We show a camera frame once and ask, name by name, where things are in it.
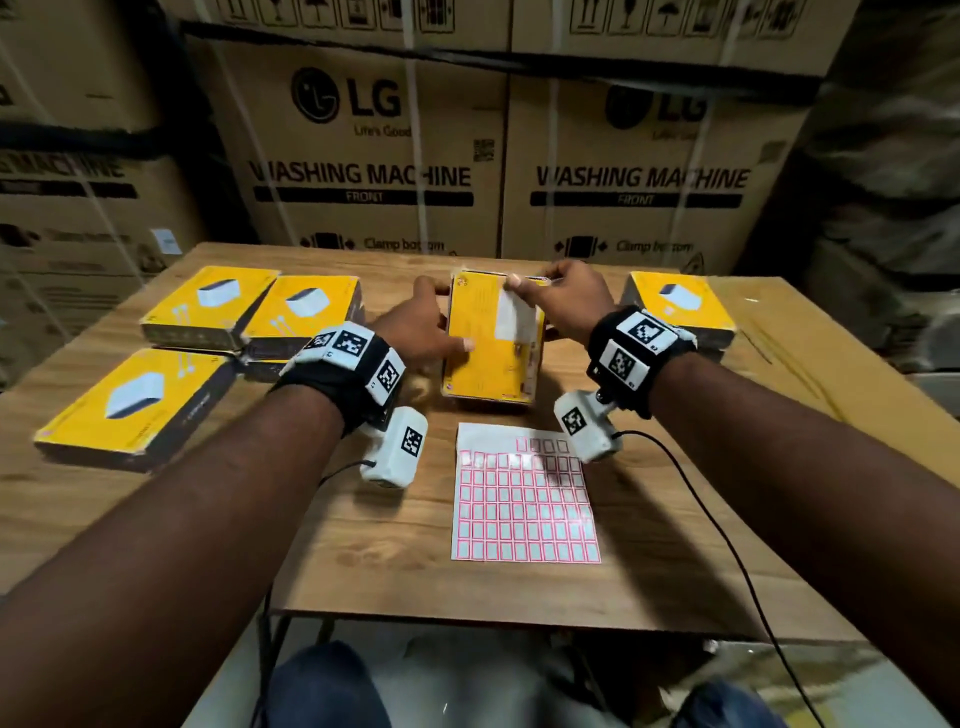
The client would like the group of yellow boxes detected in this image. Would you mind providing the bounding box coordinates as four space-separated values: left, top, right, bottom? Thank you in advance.
33 264 367 474

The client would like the sheet of red-bordered labels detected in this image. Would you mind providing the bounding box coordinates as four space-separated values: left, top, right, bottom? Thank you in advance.
451 422 603 565

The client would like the black wristband with marker tags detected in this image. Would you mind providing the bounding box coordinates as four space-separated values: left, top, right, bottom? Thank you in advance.
271 320 408 438
586 305 699 420

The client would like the person's left leg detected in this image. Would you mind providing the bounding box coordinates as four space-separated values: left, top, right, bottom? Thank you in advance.
266 641 391 728

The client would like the flat brown cardboard sheet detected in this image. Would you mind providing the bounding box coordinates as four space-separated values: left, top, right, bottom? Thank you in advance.
704 275 960 489

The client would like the person's right hand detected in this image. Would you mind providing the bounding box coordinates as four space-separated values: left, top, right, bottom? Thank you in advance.
503 260 618 348

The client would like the person's left forearm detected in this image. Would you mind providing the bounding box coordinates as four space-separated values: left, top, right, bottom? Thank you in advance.
0 384 346 728

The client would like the plastic wrapped cardboard stack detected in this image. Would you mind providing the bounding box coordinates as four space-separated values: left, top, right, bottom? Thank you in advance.
738 0 960 418

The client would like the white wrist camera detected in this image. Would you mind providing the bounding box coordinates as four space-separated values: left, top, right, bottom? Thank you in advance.
359 406 430 490
553 388 624 464

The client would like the person's leg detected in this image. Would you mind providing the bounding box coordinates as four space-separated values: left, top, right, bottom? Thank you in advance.
671 678 789 728
266 641 391 728

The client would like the person's right forearm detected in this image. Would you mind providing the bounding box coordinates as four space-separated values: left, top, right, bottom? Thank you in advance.
648 352 960 728

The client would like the stack of large printed cartons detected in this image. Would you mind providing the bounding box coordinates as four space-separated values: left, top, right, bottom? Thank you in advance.
0 0 860 391

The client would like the person's right leg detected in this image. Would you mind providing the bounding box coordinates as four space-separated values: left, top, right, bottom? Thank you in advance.
671 678 789 728

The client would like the person's left hand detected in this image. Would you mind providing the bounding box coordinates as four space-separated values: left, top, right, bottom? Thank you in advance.
371 275 476 373

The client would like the black stretch wrap band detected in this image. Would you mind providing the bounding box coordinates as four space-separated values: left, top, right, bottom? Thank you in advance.
179 20 823 104
0 121 211 160

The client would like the black metal table frame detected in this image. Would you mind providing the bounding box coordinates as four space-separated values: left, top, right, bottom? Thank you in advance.
254 611 339 728

